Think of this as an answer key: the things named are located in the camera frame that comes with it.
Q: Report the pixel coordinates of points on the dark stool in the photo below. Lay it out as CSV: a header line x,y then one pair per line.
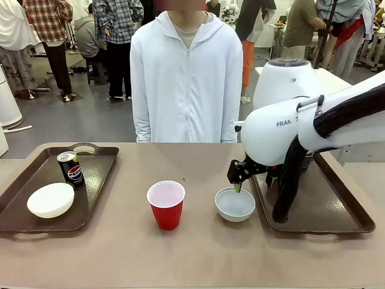
x,y
96,72

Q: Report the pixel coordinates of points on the white cylindrical base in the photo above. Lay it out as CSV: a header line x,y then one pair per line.
x,y
9,102

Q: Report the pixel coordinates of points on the person in grey plaid shirt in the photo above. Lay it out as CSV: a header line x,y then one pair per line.
x,y
120,18

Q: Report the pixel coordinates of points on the person in white shirt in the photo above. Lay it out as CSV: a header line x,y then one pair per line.
x,y
12,27

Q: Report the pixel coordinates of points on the white tube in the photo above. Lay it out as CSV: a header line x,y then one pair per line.
x,y
18,128

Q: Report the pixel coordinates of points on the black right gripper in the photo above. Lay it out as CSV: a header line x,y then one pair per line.
x,y
240,171

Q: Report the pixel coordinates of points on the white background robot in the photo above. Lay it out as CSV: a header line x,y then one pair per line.
x,y
231,7

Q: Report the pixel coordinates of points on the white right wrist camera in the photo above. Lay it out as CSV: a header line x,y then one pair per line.
x,y
239,123

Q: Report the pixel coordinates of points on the white bowl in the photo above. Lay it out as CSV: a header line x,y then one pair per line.
x,y
234,207
49,200

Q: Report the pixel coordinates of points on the person in black shorts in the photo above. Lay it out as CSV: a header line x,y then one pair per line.
x,y
340,9

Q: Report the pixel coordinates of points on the person in white hoodie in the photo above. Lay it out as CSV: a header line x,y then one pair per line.
x,y
183,90

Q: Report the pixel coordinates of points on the person with red cloth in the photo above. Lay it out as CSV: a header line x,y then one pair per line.
x,y
352,39

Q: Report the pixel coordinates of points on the brown plastic tray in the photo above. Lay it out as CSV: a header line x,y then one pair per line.
x,y
331,210
96,180

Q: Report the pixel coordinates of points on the seated person in grey hoodie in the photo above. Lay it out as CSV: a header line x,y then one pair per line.
x,y
87,33

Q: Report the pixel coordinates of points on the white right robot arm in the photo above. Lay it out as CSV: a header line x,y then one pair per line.
x,y
270,135

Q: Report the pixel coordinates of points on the person in red plaid shirt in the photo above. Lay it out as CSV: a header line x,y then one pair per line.
x,y
48,18

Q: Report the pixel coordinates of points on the person in orange trousers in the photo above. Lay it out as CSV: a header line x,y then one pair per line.
x,y
248,57

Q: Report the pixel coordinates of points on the black tripod pole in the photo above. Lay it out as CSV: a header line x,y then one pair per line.
x,y
329,18

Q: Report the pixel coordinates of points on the person in olive shirt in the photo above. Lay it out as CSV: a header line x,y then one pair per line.
x,y
303,21

